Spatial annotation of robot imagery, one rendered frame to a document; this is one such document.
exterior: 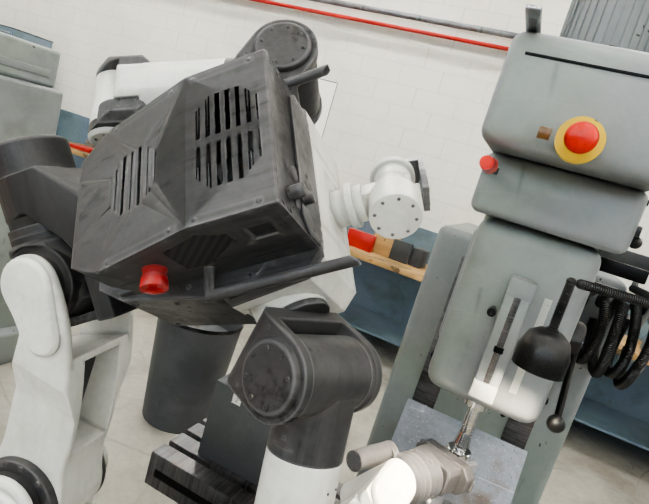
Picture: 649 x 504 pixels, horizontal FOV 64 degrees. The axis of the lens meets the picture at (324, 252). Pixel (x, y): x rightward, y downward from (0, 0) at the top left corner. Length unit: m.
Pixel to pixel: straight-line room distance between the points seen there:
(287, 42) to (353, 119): 4.83
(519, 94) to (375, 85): 4.81
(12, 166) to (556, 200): 0.79
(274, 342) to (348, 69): 5.25
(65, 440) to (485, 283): 0.70
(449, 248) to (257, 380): 0.91
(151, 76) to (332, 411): 0.54
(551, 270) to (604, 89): 0.29
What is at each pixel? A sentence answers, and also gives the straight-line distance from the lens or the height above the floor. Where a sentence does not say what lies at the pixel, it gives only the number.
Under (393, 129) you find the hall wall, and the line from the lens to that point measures 5.43.
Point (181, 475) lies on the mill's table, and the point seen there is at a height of 0.91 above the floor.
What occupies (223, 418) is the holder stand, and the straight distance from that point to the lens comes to 1.22.
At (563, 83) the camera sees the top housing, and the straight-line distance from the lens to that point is 0.79.
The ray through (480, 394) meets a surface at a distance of 0.91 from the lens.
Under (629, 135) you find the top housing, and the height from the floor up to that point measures 1.78.
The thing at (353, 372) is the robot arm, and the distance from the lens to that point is 0.59.
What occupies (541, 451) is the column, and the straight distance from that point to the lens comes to 1.48.
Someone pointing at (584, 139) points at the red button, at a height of 1.76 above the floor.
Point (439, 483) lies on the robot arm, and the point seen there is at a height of 1.17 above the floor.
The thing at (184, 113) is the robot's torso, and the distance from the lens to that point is 0.61.
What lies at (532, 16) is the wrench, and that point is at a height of 1.89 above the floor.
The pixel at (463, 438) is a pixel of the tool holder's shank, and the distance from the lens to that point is 1.07.
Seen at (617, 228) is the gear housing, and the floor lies 1.67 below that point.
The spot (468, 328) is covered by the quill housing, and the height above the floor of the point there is 1.44.
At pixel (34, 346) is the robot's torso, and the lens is 0.83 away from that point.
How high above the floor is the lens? 1.65
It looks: 11 degrees down
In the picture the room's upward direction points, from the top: 17 degrees clockwise
